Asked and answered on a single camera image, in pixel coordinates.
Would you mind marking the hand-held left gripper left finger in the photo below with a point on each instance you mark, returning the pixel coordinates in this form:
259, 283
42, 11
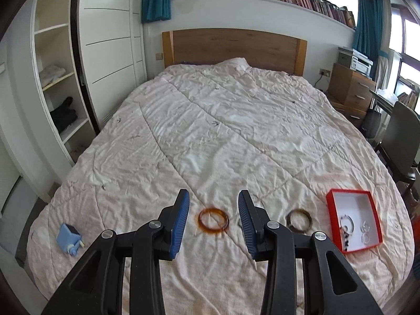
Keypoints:
178, 226

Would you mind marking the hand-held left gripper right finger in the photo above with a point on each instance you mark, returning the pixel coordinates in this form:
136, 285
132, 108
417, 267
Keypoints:
247, 226

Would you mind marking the amber bangle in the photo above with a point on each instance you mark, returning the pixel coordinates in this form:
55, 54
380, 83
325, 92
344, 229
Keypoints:
201, 225

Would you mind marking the red shallow box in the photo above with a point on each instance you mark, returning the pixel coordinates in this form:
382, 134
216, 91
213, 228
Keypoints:
331, 216

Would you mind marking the large thin silver bangle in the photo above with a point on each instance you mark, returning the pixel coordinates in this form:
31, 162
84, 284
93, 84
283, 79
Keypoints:
342, 221

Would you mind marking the thin silver hoop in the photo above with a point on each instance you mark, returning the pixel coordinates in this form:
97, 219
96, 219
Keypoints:
362, 228

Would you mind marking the twisted silver bangle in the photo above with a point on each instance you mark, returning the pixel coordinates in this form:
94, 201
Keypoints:
362, 239

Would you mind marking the dark brown bangle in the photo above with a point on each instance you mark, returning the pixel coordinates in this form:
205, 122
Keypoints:
308, 218

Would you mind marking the bed with cream quilt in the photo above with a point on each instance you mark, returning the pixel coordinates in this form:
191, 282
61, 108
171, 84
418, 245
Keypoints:
229, 131

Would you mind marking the blue plastic device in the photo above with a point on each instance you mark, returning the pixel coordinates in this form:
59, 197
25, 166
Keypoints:
67, 238

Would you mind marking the black folded clothing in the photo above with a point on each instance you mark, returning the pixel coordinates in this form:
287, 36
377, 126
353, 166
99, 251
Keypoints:
64, 116

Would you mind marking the black bag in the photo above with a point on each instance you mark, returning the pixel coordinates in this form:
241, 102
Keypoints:
371, 123

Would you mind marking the wooden dresser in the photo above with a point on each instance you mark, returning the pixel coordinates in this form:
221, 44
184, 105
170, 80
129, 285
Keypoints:
349, 92

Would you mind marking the grey office chair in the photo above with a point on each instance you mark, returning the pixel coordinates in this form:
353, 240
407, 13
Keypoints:
398, 137

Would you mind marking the wooden headboard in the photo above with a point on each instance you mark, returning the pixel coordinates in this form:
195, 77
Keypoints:
229, 47

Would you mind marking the dark desk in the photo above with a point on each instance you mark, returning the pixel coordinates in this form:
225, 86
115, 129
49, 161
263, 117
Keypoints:
382, 100

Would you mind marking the white printer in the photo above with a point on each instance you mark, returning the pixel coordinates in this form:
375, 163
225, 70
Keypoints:
356, 62

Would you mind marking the white folded clothing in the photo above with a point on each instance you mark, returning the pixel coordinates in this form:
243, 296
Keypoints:
54, 73

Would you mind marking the white wardrobe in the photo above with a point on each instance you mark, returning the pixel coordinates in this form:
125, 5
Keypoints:
105, 39

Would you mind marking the long teal curtain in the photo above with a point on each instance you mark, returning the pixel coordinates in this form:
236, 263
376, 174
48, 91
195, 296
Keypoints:
367, 32

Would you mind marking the wall light switch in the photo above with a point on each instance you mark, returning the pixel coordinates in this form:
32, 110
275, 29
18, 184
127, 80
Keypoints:
158, 56

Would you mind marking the wall socket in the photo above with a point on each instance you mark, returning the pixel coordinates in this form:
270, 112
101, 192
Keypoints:
325, 72

